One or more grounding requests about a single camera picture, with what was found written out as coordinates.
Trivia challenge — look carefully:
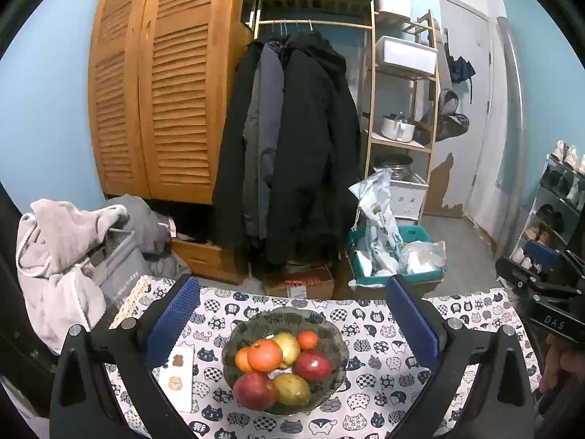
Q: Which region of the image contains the wooden shelf rack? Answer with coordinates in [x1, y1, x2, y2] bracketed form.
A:
[363, 0, 442, 220]

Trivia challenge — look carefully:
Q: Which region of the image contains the white storage bin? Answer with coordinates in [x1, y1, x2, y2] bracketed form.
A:
[381, 37, 437, 74]

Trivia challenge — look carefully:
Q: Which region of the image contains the blue shoe rack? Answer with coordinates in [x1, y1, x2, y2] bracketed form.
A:
[509, 153, 585, 275]

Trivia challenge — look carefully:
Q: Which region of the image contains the person's right hand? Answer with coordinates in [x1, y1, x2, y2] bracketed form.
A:
[541, 334, 585, 391]

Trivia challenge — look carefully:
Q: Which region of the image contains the wooden louvred wardrobe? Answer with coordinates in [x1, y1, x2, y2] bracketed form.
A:
[87, 0, 254, 206]

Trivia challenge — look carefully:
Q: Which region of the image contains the grey jacket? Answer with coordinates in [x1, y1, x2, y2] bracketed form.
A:
[242, 43, 286, 243]

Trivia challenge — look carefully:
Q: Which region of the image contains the pale blue door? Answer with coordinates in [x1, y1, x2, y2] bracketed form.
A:
[423, 0, 497, 218]

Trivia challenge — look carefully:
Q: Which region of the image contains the yellow-green pear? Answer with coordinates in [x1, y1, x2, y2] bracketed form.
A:
[272, 333, 301, 369]
[273, 373, 312, 408]

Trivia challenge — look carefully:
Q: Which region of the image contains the white rice bag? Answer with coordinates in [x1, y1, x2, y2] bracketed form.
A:
[348, 168, 405, 275]

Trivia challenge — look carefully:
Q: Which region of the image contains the steel pot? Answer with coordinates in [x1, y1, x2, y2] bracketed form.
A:
[375, 155, 414, 183]

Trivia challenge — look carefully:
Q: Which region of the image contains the red apple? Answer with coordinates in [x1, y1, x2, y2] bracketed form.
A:
[292, 350, 334, 384]
[233, 372, 279, 411]

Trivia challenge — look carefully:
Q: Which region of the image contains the cat print tablecloth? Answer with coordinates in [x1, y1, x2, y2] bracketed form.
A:
[103, 274, 544, 439]

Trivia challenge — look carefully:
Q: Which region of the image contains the grey garment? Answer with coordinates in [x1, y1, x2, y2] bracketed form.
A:
[107, 194, 193, 279]

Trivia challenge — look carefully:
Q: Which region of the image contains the white sticker card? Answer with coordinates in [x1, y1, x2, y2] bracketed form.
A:
[158, 345, 195, 413]

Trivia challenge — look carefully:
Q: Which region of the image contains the white plastic container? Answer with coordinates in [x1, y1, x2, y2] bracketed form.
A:
[377, 0, 414, 18]

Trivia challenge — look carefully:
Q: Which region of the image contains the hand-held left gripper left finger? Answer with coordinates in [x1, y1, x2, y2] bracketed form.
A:
[49, 274, 202, 439]

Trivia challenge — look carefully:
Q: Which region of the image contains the teal plastic crate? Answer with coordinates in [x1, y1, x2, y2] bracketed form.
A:
[346, 224, 446, 286]

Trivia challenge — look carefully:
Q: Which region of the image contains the white patterned basket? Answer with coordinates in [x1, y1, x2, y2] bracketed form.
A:
[390, 178, 429, 220]

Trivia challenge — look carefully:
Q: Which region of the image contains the black hooded coat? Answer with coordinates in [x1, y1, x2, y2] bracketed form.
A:
[265, 31, 363, 266]

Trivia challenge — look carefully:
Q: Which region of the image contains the dark blue umbrella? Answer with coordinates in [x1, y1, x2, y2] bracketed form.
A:
[445, 54, 476, 85]

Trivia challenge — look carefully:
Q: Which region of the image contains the grey storage bag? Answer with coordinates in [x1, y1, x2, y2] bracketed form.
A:
[87, 229, 149, 312]

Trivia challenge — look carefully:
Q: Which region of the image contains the black jacket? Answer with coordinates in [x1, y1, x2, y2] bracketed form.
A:
[212, 41, 263, 239]

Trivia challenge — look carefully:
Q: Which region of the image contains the wooden drawer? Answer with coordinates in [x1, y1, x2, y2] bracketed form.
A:
[171, 238, 250, 284]

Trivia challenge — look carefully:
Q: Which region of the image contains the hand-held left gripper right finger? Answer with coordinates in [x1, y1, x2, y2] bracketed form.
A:
[385, 274, 535, 439]

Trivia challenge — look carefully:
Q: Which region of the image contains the red-topped cardboard box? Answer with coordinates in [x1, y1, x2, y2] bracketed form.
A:
[263, 265, 336, 300]

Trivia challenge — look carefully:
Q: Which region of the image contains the grey metal pipe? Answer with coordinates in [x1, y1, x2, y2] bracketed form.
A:
[496, 16, 528, 261]

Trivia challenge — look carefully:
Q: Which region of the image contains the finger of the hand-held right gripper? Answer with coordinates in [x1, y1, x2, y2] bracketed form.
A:
[496, 256, 549, 293]
[525, 240, 585, 282]

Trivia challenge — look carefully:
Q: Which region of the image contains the shoe rack with shoes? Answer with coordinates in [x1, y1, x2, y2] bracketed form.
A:
[512, 139, 585, 270]

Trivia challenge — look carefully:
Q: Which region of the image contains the clear plastic bag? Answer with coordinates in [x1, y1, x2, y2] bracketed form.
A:
[400, 240, 448, 275]

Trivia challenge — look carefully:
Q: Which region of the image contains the green glass bowl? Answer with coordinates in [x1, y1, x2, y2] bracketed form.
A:
[222, 308, 350, 417]

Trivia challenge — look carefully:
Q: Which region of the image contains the beige robe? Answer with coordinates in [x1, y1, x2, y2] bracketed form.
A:
[16, 199, 129, 357]

